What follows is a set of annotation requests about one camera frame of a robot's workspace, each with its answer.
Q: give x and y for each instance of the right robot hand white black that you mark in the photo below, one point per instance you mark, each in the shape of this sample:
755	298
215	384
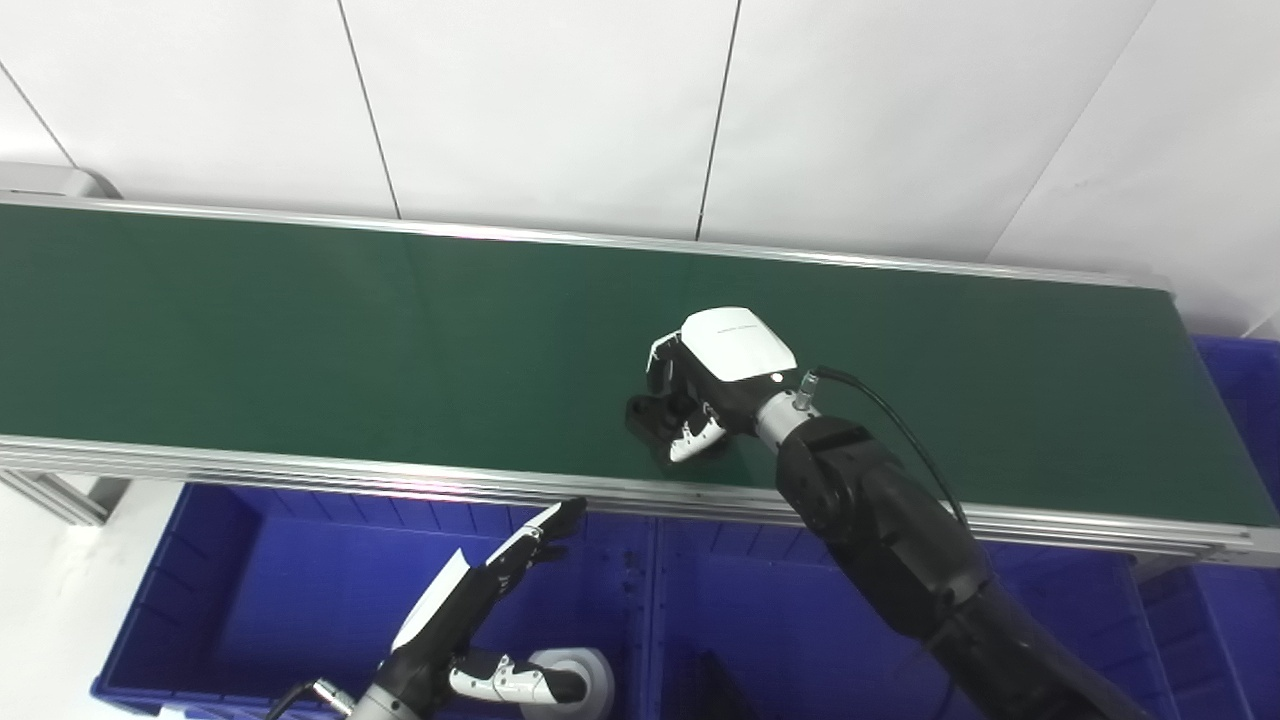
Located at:
735	345

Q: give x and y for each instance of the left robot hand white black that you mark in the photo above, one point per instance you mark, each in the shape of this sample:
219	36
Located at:
450	620

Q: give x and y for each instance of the black flanged machine part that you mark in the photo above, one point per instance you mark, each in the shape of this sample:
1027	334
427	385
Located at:
647	420

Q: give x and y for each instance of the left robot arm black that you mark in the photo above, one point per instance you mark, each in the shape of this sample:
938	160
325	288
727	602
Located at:
385	705

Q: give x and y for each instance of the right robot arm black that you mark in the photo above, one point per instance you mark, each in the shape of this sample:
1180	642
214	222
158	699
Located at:
890	530

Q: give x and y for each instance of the white round machine part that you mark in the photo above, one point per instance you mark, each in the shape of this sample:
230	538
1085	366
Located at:
590	670

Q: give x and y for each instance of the blue plastic bin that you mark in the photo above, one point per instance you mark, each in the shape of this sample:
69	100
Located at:
760	600
1240	620
280	590

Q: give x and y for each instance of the aluminium conveyor support leg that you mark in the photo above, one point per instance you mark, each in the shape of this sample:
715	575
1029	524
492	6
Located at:
70	500

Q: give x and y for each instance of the green conveyor belt aluminium frame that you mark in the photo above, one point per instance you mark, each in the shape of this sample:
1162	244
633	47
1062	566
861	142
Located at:
350	340

